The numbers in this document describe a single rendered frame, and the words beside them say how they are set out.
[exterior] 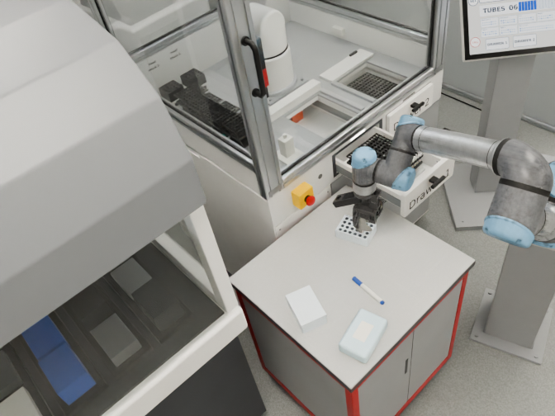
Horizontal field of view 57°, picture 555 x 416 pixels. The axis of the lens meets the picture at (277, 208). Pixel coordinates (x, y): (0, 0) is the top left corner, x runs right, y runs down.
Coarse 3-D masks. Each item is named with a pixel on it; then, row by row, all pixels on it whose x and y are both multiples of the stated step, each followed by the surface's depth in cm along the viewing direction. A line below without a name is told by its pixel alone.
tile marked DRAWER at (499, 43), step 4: (508, 36) 215; (488, 40) 216; (492, 40) 216; (496, 40) 216; (500, 40) 215; (504, 40) 215; (508, 40) 215; (488, 44) 216; (492, 44) 216; (496, 44) 216; (500, 44) 216; (504, 44) 215; (508, 44) 215; (488, 48) 216; (492, 48) 216; (496, 48) 216; (500, 48) 216; (504, 48) 216
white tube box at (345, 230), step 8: (344, 216) 188; (344, 224) 186; (352, 224) 185; (368, 224) 184; (376, 224) 183; (336, 232) 185; (344, 232) 183; (352, 232) 183; (368, 232) 182; (352, 240) 183; (360, 240) 181; (368, 240) 181
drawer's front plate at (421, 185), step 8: (440, 160) 183; (448, 160) 184; (432, 168) 180; (440, 168) 182; (448, 168) 187; (424, 176) 178; (432, 176) 180; (440, 176) 185; (448, 176) 190; (416, 184) 176; (424, 184) 179; (440, 184) 189; (408, 192) 174; (416, 192) 178; (432, 192) 187; (408, 200) 176; (416, 200) 181; (424, 200) 185; (408, 208) 179
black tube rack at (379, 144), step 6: (372, 138) 201; (378, 138) 201; (384, 138) 201; (366, 144) 199; (372, 144) 198; (378, 144) 198; (384, 144) 197; (390, 144) 197; (378, 150) 195; (384, 150) 195; (348, 156) 196; (378, 156) 194; (384, 156) 192; (348, 162) 197; (420, 162) 192; (414, 168) 190
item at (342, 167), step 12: (372, 132) 207; (384, 132) 203; (360, 144) 205; (336, 156) 198; (432, 156) 190; (336, 168) 198; (348, 168) 193; (384, 192) 184; (396, 192) 179; (396, 204) 182
